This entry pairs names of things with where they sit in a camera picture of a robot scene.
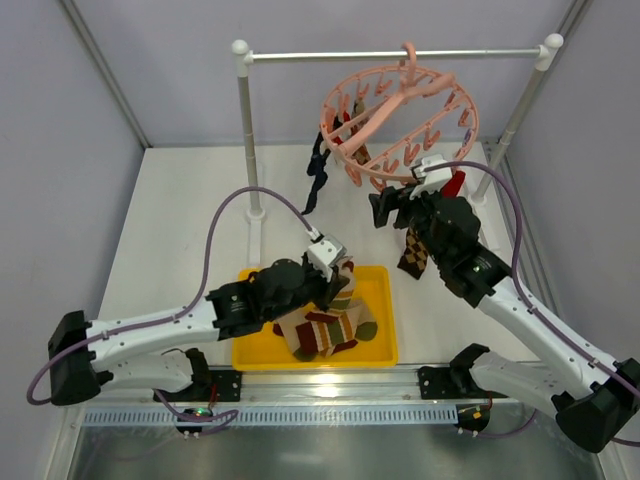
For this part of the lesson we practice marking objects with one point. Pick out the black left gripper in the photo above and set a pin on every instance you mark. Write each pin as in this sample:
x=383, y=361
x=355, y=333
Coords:
x=327, y=292

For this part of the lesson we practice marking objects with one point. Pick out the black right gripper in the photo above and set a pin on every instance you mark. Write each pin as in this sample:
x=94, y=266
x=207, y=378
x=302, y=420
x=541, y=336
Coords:
x=401, y=211

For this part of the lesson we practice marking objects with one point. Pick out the beige striped sock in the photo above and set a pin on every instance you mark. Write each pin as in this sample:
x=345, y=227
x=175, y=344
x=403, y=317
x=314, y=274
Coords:
x=344, y=299
x=352, y=326
x=309, y=339

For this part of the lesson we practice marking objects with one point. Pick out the pink round clip hanger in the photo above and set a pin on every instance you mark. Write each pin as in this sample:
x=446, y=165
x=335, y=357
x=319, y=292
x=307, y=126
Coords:
x=409, y=108

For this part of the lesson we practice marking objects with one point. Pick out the navy blue sock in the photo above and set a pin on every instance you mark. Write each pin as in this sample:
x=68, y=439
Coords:
x=316, y=170

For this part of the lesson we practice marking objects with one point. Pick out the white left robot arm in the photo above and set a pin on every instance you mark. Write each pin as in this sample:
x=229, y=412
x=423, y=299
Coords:
x=160, y=352

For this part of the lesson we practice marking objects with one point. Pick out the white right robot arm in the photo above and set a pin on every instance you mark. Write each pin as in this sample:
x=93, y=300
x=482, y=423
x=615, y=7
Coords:
x=590, y=395

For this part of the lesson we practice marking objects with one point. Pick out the yellow plastic tray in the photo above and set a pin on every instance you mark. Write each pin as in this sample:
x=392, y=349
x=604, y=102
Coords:
x=264, y=350

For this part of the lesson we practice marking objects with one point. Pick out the red sock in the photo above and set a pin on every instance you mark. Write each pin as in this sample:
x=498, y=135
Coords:
x=453, y=187

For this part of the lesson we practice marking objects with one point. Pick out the orange brown argyle sock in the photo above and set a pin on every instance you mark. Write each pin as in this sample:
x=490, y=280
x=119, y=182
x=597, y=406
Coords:
x=357, y=109

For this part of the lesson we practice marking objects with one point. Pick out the white metal drying rack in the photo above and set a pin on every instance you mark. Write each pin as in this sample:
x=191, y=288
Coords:
x=542, y=56

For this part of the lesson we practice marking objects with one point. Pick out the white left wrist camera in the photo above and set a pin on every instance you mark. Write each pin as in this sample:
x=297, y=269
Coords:
x=324, y=252

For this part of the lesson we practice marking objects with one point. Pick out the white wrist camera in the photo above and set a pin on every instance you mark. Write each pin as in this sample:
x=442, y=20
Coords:
x=324, y=252
x=430, y=173

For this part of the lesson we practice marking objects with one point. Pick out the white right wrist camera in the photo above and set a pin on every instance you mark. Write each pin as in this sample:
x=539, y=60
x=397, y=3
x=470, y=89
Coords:
x=430, y=173

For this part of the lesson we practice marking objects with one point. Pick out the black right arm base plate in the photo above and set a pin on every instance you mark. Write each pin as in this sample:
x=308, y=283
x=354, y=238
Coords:
x=447, y=383

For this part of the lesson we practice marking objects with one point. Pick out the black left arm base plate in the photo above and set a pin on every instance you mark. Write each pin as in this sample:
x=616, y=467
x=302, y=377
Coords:
x=224, y=386

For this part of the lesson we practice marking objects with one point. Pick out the white slotted cable duct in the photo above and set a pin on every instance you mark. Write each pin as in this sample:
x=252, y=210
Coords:
x=253, y=416

